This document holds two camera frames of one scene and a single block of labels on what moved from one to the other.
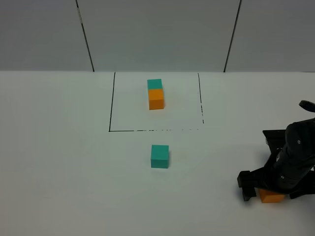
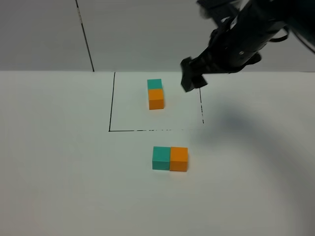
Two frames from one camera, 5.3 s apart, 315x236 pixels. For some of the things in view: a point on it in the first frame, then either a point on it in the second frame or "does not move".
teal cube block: (160, 156) does not move
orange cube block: (267, 196) -> (178, 159)
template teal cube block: (154, 83) does not move
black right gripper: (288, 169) -> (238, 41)
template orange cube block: (156, 99) does not move
